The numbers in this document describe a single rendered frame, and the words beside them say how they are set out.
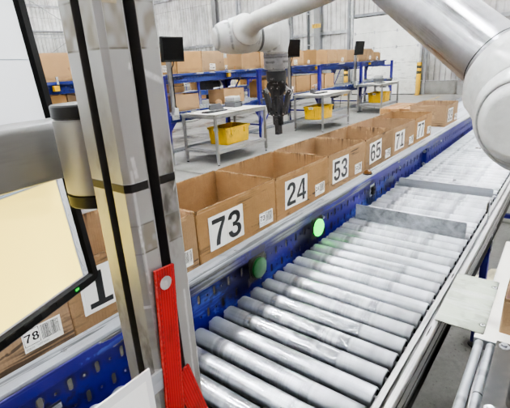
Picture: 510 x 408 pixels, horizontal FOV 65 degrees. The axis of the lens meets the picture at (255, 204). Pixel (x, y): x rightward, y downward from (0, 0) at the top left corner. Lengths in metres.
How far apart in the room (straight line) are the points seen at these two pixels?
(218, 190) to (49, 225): 1.28
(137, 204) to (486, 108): 0.47
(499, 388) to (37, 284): 0.93
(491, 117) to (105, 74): 0.48
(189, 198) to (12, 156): 1.23
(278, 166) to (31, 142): 1.63
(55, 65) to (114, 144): 5.74
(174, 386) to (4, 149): 0.20
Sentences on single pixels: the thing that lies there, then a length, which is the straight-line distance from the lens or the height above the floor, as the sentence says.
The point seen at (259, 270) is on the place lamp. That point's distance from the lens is 1.31.
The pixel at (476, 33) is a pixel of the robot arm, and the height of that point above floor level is 1.46.
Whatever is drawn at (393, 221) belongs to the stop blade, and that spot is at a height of 0.76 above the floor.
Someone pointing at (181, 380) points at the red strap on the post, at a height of 1.22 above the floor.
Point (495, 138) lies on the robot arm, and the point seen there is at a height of 1.33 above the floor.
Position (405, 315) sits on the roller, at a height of 0.75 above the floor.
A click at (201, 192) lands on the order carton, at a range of 1.56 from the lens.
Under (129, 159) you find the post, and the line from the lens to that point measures 0.25.
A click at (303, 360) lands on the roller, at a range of 1.05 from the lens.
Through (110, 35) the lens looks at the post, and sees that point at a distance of 0.24.
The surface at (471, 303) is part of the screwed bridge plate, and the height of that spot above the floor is 0.75.
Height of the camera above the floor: 1.43
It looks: 19 degrees down
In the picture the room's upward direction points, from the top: 3 degrees counter-clockwise
